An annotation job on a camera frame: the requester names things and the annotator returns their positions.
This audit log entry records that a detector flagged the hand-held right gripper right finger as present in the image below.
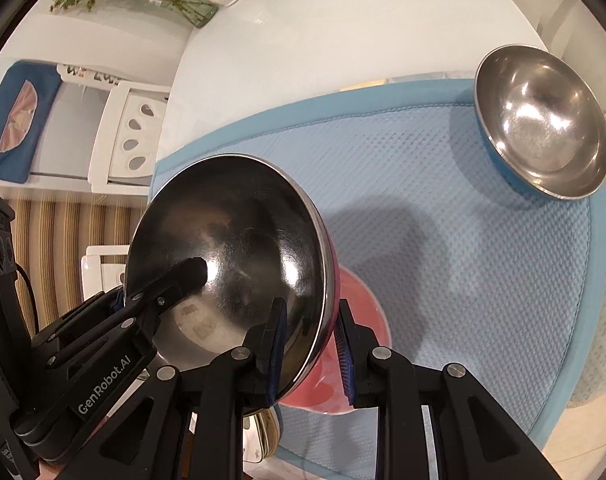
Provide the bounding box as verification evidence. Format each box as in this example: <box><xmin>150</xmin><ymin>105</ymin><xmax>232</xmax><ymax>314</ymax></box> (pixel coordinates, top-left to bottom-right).
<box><xmin>334</xmin><ymin>304</ymin><xmax>534</xmax><ymax>480</ymax></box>

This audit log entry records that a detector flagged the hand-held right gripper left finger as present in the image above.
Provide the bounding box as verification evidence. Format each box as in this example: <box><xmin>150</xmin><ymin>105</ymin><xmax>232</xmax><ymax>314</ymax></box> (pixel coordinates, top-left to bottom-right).
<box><xmin>90</xmin><ymin>298</ymin><xmax>290</xmax><ymax>480</ymax></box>

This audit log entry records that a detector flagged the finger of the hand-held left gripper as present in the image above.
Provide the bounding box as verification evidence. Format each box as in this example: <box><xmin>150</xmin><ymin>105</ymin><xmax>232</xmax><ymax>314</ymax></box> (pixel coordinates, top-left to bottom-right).
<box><xmin>45</xmin><ymin>257</ymin><xmax>207</xmax><ymax>368</ymax></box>
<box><xmin>33</xmin><ymin>285</ymin><xmax>126</xmax><ymax>347</ymax></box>

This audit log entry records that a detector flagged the pink ceramic bowl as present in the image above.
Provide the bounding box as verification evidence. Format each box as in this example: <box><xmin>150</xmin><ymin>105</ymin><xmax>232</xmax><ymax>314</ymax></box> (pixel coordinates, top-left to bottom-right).
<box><xmin>278</xmin><ymin>267</ymin><xmax>394</xmax><ymax>416</ymax></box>

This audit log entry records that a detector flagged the pink steel bowl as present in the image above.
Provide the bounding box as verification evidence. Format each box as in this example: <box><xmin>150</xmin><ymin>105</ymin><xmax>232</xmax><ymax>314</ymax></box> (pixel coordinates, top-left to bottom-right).
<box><xmin>124</xmin><ymin>154</ymin><xmax>341</xmax><ymax>406</ymax></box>

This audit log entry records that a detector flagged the blue steel bowl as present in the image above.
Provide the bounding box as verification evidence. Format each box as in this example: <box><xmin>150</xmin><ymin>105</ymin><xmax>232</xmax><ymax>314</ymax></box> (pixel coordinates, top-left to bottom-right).
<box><xmin>474</xmin><ymin>45</ymin><xmax>606</xmax><ymax>202</ymax></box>

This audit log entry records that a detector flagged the white chair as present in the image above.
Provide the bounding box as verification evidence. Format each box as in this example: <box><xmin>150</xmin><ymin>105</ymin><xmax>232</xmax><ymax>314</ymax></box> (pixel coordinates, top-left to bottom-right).
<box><xmin>88</xmin><ymin>80</ymin><xmax>171</xmax><ymax>195</ymax></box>
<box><xmin>81</xmin><ymin>245</ymin><xmax>130</xmax><ymax>301</ymax></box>

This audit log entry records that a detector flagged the light blue table mat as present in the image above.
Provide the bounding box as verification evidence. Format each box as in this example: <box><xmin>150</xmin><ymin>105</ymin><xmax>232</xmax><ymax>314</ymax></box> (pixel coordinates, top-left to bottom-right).
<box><xmin>150</xmin><ymin>77</ymin><xmax>606</xmax><ymax>480</ymax></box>

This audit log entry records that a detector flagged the white refrigerator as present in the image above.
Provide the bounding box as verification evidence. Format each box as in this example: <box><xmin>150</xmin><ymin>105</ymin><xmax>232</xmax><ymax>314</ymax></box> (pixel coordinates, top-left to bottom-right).
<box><xmin>28</xmin><ymin>72</ymin><xmax>116</xmax><ymax>181</ymax></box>

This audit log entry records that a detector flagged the blue cloth cover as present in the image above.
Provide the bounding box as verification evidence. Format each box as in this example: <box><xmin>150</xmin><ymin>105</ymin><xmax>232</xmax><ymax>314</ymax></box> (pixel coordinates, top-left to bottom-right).
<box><xmin>0</xmin><ymin>60</ymin><xmax>64</xmax><ymax>184</ymax></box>

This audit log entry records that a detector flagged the black cable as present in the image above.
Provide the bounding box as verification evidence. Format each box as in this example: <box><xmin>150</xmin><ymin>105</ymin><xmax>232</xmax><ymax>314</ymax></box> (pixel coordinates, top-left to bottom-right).
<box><xmin>15</xmin><ymin>260</ymin><xmax>40</xmax><ymax>336</ymax></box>

